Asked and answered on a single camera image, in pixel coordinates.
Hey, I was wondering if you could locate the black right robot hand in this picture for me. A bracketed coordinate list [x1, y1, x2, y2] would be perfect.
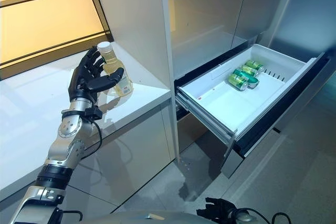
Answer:
[196, 197, 237, 221]

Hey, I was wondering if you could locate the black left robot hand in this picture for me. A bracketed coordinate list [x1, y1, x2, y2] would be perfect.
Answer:
[68, 46, 125, 102]

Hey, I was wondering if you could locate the clear bottle yellow drink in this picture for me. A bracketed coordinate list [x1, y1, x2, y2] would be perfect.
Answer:
[97, 41, 133, 97]

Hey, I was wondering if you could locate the white fridge drawer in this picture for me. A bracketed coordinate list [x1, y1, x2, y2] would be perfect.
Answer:
[175, 43, 331, 179]

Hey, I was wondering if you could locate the steel fridge bottom drawer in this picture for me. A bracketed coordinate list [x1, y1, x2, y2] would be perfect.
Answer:
[177, 113, 232, 157]

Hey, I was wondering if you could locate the stainless steel fridge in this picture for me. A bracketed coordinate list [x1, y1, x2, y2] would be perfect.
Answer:
[166, 0, 286, 162]

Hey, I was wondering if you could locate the white counter cabinet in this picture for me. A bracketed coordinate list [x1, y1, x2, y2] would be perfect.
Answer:
[0, 41, 173, 205]

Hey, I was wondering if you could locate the backlit amber window panel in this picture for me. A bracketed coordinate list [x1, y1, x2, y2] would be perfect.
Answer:
[0, 0, 111, 80]

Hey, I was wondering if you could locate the white tall side panel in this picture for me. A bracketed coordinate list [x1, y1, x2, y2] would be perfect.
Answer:
[89, 0, 182, 158]

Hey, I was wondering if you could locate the grey robot torso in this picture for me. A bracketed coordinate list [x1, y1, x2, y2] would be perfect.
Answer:
[62, 208, 211, 224]

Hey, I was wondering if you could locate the light green drink can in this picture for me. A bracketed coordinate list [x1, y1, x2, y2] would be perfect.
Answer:
[227, 73, 249, 91]
[240, 65, 261, 78]
[244, 59, 265, 72]

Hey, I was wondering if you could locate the dark green drink can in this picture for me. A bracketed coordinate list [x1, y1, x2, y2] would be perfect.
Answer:
[233, 68, 259, 89]

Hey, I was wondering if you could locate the silver tall cabinet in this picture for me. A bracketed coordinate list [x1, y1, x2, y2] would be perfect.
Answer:
[266, 0, 336, 61]

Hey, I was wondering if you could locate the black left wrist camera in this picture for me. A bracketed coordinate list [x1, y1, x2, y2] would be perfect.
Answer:
[84, 105, 103, 120]

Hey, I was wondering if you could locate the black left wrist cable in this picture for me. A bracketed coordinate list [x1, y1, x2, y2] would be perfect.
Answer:
[83, 118, 103, 158]

